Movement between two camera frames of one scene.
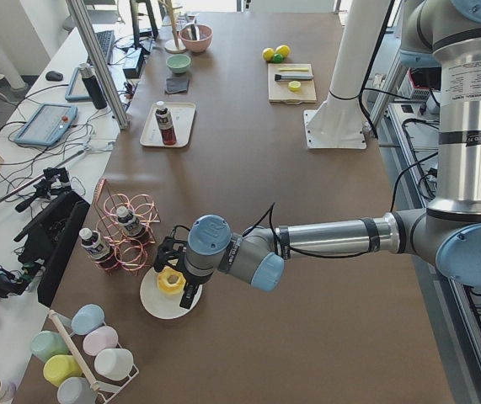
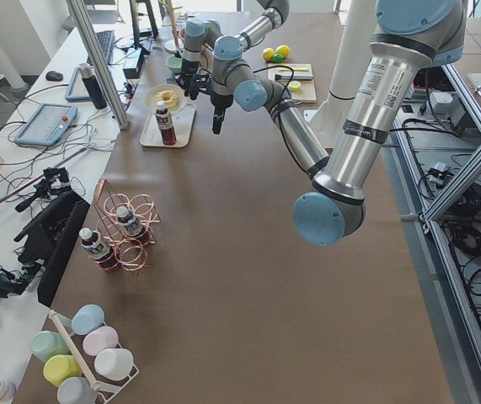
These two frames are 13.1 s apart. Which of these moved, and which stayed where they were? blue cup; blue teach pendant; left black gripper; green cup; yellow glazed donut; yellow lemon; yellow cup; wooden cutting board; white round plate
Moved: left black gripper; yellow glazed donut; white round plate
Stayed: blue teach pendant; green cup; wooden cutting board; blue cup; yellow lemon; yellow cup
